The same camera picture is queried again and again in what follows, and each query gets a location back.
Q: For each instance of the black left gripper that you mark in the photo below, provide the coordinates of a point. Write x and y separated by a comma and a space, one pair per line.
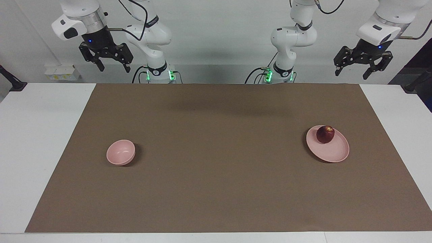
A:
371, 50

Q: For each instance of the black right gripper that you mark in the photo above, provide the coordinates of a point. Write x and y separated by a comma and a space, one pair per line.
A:
98, 38

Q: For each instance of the dark red apple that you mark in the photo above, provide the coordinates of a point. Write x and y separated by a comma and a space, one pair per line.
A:
325, 134

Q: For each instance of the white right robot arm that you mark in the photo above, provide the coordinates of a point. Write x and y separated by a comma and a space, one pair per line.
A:
152, 33

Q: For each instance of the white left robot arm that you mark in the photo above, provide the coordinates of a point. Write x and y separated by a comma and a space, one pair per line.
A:
290, 37

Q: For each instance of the pink round plate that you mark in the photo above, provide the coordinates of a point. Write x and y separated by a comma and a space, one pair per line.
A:
332, 150

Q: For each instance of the pink bowl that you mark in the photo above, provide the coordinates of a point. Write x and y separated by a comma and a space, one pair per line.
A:
119, 153

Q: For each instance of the dark fabric partition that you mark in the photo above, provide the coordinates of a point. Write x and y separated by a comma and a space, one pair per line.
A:
422, 59

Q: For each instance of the black clamp stand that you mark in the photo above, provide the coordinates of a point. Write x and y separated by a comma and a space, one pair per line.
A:
11, 82
416, 83

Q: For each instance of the brown table mat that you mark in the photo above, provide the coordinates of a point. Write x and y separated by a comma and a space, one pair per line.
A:
219, 162

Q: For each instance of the white wall power strip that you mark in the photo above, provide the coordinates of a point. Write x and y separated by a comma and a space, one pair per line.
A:
62, 73

